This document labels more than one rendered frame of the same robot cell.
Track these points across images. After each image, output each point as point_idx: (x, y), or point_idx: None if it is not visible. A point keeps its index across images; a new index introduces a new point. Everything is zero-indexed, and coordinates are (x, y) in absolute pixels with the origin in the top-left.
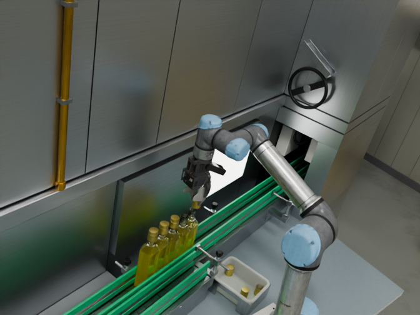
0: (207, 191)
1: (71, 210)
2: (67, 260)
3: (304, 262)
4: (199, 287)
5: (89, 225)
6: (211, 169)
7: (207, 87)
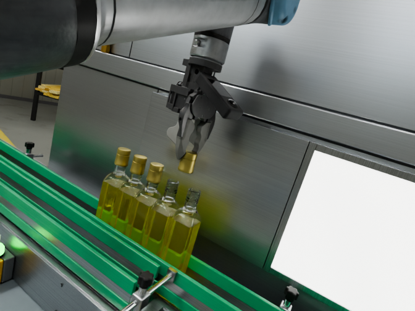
0: (178, 120)
1: (112, 92)
2: (99, 151)
3: None
4: (96, 305)
5: (121, 128)
6: (202, 84)
7: (331, 24)
